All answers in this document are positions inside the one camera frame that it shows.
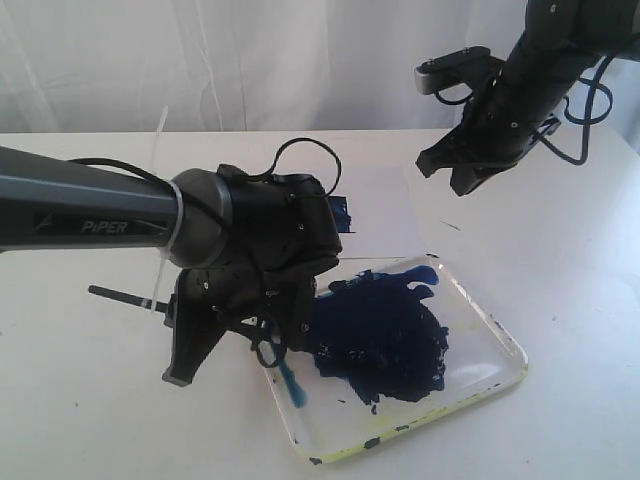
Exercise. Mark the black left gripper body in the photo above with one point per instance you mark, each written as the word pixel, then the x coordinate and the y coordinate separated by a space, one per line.
pixel 249 300

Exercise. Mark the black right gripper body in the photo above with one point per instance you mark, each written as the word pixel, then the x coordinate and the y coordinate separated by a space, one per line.
pixel 529 86

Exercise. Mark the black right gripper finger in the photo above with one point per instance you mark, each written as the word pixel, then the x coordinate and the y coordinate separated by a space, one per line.
pixel 453 152
pixel 467 175

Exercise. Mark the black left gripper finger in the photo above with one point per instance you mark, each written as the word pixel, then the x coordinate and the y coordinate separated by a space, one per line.
pixel 195 334

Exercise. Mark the black paintbrush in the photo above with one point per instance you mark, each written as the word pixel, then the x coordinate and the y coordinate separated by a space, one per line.
pixel 129 299

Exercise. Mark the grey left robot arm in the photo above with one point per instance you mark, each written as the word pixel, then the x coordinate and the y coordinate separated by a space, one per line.
pixel 249 247

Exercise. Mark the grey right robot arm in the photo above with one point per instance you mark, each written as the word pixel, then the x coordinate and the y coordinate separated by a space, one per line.
pixel 600 31

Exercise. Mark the white paint tray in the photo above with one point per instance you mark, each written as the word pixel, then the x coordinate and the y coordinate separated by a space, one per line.
pixel 392 345

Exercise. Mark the white paper sheet with square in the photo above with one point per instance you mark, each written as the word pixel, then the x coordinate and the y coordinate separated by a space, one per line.
pixel 374 215

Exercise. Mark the white curtain backdrop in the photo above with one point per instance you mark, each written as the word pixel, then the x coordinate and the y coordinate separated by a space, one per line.
pixel 107 66

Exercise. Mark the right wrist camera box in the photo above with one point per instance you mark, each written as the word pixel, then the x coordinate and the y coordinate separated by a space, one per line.
pixel 467 66

